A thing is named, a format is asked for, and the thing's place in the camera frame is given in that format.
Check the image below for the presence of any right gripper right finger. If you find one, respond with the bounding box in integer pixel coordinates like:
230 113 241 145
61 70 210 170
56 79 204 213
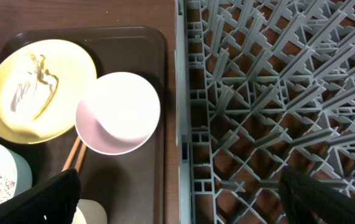
278 166 355 223

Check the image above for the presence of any wooden chopstick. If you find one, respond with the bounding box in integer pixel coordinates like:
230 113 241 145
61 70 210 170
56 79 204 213
75 143 87 173
62 136 81 171

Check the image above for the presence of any pink bowl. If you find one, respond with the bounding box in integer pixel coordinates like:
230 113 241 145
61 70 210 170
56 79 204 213
75 72 161 156

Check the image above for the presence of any white cup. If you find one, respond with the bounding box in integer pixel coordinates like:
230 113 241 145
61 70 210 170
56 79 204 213
72 198 108 224

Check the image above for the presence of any yellow plate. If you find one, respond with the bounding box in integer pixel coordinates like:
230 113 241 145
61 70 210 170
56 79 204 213
0 39 97 144

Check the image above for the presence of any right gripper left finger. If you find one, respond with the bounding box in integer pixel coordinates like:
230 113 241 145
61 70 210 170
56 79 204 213
0 169 81 224

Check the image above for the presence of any brown serving tray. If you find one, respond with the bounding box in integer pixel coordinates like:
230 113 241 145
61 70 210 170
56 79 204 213
0 27 167 223

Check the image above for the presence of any grey dishwasher rack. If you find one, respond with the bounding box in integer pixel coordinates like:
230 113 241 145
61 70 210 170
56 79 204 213
175 0 355 223

